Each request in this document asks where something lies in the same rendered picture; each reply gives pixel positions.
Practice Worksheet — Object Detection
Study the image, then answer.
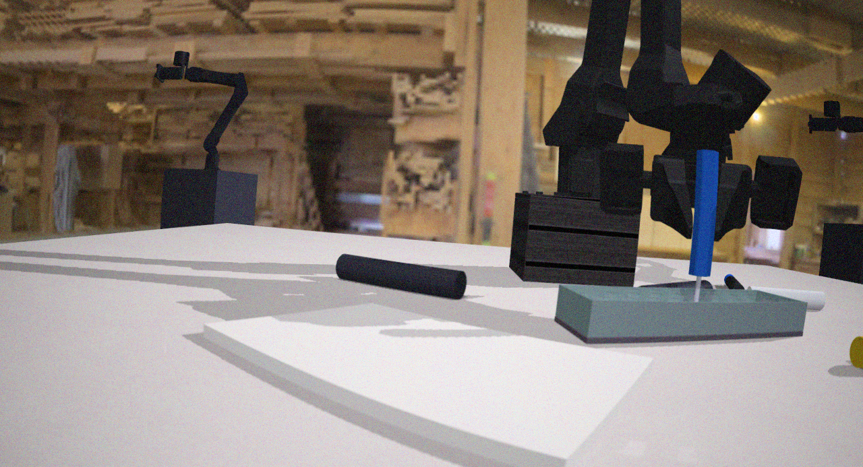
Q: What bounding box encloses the white keyboard with teal frame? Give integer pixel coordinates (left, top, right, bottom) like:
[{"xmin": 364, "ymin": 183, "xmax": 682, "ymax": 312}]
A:
[{"xmin": 554, "ymin": 284, "xmax": 808, "ymax": 344}]

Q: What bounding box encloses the yellow cylinder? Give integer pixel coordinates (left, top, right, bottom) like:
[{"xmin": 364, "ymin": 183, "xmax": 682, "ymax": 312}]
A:
[{"xmin": 850, "ymin": 336, "xmax": 863, "ymax": 368}]

